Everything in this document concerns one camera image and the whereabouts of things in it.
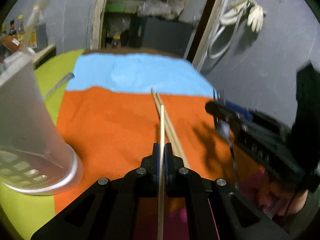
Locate dark grey cabinet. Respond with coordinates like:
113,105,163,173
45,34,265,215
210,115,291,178
128,15,193,57

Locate red white bottle on floor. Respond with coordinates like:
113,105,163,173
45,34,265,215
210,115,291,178
111,35,121,48

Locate door frame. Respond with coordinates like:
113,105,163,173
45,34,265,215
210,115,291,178
89,0,228,70

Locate white hose on wall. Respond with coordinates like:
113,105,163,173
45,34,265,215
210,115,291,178
208,10,245,60

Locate white plastic utensil caddy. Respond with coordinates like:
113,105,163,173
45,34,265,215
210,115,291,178
1,52,83,195

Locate clear plastic bag on cabinet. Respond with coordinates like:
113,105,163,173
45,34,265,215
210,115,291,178
137,0,177,20

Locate multicolour felt table mat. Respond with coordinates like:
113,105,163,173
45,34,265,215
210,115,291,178
0,49,276,240

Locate wooden chopstick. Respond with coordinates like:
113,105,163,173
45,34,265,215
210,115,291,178
157,105,165,240
150,88,187,169
155,93,190,169

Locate white rubber gloves on wall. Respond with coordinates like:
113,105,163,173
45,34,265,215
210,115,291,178
220,0,266,33

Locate green box on shelf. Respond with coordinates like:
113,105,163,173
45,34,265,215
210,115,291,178
105,3,139,14

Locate steel fork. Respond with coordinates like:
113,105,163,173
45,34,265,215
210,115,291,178
213,88,238,188

